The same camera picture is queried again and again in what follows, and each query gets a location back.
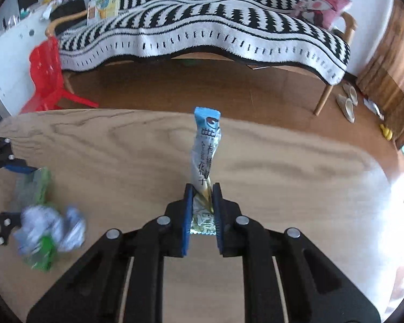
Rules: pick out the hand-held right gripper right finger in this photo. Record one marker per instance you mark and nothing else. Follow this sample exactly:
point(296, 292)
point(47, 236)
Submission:
point(218, 222)

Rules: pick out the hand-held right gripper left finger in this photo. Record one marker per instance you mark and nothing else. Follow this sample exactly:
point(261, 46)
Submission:
point(188, 218)

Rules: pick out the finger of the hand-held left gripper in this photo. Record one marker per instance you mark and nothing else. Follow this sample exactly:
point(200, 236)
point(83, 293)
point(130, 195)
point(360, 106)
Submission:
point(6, 222)
point(20, 169)

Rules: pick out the blue white paper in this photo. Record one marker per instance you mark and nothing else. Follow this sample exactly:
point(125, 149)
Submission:
point(50, 225)

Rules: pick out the small green carton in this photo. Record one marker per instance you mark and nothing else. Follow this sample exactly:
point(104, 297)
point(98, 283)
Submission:
point(43, 257)

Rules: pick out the blue white snack wrapper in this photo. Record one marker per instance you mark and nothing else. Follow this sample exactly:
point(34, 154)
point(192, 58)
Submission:
point(203, 148)

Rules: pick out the red plastic chair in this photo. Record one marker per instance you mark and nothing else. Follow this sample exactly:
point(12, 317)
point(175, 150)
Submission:
point(45, 70)

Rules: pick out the white cabinet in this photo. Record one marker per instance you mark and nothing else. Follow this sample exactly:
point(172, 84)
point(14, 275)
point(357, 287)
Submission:
point(13, 57)

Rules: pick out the black box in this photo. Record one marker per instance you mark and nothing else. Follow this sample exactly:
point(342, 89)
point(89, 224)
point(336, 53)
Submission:
point(69, 8)

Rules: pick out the colourful picture book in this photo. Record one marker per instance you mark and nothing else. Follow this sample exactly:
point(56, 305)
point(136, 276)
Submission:
point(104, 6)

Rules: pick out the yellow toy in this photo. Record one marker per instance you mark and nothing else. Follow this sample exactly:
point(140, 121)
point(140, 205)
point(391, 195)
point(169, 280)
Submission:
point(386, 132)

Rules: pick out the white paper scrap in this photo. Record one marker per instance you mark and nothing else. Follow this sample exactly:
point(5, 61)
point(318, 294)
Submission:
point(373, 107)

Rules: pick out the brown curtain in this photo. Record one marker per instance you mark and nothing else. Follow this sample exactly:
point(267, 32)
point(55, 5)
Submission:
point(394, 67)

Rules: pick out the pink cartoon pillow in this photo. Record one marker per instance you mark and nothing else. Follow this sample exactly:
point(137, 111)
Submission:
point(319, 8)

